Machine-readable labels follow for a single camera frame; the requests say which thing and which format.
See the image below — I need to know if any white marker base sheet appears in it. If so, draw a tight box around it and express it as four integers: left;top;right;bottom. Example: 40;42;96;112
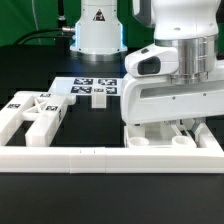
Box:
48;77;122;96

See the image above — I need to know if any black cable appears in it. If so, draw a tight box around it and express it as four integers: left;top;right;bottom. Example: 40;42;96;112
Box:
13;29;64;46

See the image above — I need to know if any small white marker block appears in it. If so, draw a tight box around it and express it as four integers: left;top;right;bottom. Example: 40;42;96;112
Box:
92;87;106;108

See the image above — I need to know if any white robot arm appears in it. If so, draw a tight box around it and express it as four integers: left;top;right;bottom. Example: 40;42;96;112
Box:
121;0;224;128

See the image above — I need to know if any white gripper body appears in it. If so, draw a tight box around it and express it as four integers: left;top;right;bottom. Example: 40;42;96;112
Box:
121;71;224;125

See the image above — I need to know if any white chair seat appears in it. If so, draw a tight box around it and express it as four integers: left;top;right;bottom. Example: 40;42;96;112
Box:
124;122;197;148

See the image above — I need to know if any white chair back frame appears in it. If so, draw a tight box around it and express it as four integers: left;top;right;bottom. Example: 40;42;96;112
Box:
0;91;76;147

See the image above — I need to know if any white U-shaped obstacle frame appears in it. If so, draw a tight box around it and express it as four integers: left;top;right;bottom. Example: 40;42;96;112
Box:
0;125;224;174

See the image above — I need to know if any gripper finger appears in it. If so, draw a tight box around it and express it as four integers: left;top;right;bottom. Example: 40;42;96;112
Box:
191;117;204;134

